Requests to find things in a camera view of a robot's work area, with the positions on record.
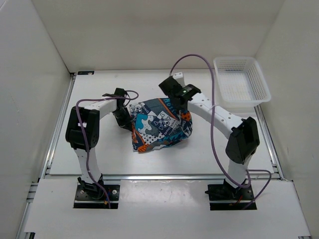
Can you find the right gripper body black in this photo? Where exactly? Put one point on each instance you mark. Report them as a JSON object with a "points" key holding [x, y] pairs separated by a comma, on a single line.
{"points": [[179, 108]]}

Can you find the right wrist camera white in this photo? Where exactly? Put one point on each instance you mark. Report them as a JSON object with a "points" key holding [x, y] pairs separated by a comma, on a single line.
{"points": [[179, 77]]}

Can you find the white plastic basket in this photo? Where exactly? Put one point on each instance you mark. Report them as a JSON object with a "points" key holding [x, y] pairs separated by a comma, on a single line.
{"points": [[241, 82]]}

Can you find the black label tag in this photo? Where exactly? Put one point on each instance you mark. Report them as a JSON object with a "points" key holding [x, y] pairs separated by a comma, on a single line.
{"points": [[85, 72]]}

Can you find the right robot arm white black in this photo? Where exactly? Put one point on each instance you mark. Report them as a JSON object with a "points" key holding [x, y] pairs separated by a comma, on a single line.
{"points": [[242, 134]]}

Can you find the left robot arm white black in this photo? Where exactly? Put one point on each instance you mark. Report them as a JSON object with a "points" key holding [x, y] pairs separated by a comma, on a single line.
{"points": [[83, 131]]}

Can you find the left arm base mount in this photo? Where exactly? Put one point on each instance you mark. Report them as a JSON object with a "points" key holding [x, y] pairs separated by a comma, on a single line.
{"points": [[90, 196]]}

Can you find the aluminium rail front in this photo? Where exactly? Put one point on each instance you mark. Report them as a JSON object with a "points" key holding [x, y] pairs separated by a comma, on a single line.
{"points": [[165, 177]]}

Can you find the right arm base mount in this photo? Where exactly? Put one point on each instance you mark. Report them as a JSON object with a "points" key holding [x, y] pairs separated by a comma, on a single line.
{"points": [[223, 197]]}

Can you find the colourful patterned shorts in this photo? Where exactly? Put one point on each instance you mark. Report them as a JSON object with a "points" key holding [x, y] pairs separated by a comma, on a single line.
{"points": [[157, 124]]}

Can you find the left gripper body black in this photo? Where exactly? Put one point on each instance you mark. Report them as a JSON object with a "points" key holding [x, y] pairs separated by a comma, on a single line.
{"points": [[123, 117]]}

